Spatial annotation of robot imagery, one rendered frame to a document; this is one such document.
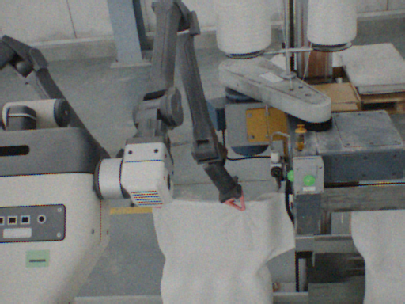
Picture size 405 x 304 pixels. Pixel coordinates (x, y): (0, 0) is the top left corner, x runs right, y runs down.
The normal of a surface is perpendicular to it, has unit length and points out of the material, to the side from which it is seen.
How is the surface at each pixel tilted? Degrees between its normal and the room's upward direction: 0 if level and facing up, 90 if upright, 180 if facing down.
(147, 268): 0
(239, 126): 90
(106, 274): 0
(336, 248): 90
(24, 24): 90
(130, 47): 90
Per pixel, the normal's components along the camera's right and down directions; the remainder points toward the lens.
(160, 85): -0.36, -0.50
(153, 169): -0.14, -0.50
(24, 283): -0.13, -0.18
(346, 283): -0.08, 0.50
